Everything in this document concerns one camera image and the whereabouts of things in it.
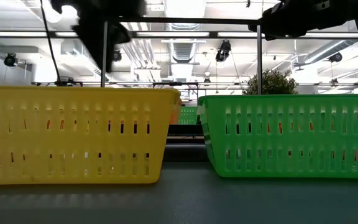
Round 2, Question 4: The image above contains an orange slotted plastic basket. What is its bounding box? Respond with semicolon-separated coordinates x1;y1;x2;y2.
169;99;182;126

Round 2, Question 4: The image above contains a green slotted plastic basket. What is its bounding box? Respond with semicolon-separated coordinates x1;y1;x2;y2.
178;106;199;126
196;94;358;179

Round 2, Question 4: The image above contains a black clamp mount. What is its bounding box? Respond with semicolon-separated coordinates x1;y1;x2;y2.
53;76;84;88

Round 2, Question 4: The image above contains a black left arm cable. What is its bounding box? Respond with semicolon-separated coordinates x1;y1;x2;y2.
39;0;62;84

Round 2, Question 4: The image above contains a grey ceiling air vent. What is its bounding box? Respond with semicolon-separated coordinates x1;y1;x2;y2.
161;39;207;65

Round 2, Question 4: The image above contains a black ceiling light bar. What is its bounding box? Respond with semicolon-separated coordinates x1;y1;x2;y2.
0;30;358;40

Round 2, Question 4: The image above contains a potted green plant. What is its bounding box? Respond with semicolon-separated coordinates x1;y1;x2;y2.
242;68;299;96

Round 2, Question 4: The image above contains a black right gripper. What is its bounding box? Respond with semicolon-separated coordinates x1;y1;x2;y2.
249;0;335;41

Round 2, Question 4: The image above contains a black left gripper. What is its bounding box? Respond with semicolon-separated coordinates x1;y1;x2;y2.
50;0;147;74

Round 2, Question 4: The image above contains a yellow slotted plastic basket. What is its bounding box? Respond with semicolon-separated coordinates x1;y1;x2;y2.
0;86;182;186

